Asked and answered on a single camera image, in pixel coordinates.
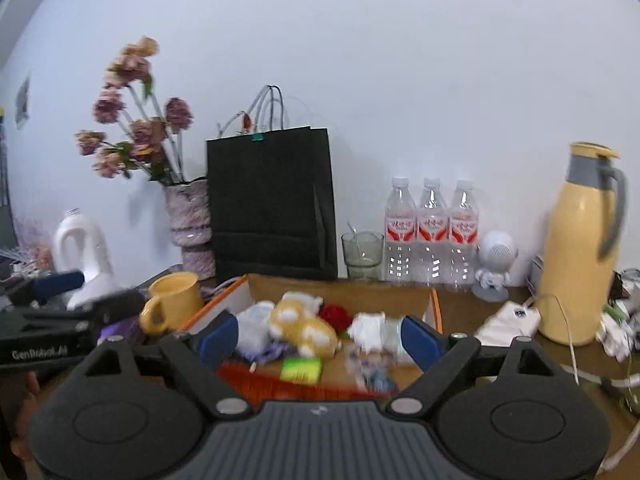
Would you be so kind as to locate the white charger pouch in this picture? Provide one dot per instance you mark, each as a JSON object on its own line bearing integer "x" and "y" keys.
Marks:
{"x": 507, "y": 322}

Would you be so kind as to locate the yellow thermos jug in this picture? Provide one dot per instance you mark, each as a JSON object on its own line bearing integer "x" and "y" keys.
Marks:
{"x": 575, "y": 260}

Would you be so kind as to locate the orange cardboard box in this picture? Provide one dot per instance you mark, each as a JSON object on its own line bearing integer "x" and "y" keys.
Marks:
{"x": 340, "y": 292}

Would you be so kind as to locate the spoon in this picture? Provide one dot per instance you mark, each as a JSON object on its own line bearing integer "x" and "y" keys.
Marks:
{"x": 354, "y": 237}

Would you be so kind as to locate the clear water bottle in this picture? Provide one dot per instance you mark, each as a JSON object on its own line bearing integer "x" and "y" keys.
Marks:
{"x": 400, "y": 240}
{"x": 464, "y": 242}
{"x": 432, "y": 240}

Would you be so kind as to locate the yellow mug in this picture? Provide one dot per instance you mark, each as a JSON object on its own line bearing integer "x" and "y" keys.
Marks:
{"x": 175, "y": 300}

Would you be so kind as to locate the white plush toy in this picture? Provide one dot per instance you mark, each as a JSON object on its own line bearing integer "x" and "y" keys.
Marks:
{"x": 365, "y": 330}

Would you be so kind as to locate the black paper bag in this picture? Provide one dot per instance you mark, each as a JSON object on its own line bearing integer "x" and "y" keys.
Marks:
{"x": 270, "y": 200}

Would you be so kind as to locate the purple textured vase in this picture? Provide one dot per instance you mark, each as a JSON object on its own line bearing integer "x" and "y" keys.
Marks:
{"x": 190, "y": 220}

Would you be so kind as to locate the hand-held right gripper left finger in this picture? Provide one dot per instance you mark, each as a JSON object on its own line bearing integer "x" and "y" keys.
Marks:
{"x": 217, "y": 335}

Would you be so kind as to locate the yellow plush toy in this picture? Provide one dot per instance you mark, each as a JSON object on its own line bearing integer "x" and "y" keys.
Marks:
{"x": 305, "y": 325}

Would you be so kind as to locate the green packet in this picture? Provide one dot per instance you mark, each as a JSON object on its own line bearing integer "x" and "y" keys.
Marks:
{"x": 300, "y": 370}

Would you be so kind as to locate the glass cup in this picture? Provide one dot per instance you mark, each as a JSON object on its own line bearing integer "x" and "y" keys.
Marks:
{"x": 362, "y": 260}

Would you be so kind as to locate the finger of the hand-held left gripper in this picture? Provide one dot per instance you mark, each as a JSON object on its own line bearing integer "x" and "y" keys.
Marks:
{"x": 120, "y": 305}
{"x": 60, "y": 285}

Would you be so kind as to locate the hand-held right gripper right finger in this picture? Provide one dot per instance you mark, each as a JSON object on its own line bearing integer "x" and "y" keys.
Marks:
{"x": 420, "y": 337}

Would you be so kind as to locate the white detergent jug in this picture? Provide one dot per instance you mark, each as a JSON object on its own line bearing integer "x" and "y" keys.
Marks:
{"x": 97, "y": 250}

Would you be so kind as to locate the blue white snack packet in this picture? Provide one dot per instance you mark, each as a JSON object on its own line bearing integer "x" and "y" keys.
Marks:
{"x": 375, "y": 377}

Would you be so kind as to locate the red yarn flower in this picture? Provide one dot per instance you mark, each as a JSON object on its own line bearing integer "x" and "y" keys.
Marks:
{"x": 335, "y": 317}

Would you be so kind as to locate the clear plastic bag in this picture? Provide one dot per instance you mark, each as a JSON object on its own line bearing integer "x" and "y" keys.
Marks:
{"x": 252, "y": 325}

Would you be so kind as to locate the dried pink flowers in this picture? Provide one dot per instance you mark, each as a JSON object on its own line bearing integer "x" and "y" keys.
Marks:
{"x": 135, "y": 125}

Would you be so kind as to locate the small wall picture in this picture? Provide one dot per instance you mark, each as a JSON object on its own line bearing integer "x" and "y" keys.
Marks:
{"x": 22, "y": 102}

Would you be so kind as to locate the white robot-shaped speaker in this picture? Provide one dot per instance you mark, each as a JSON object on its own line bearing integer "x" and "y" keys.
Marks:
{"x": 495, "y": 260}

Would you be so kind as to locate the purple tissue pack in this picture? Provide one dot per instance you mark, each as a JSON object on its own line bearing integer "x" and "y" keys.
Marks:
{"x": 122, "y": 331}

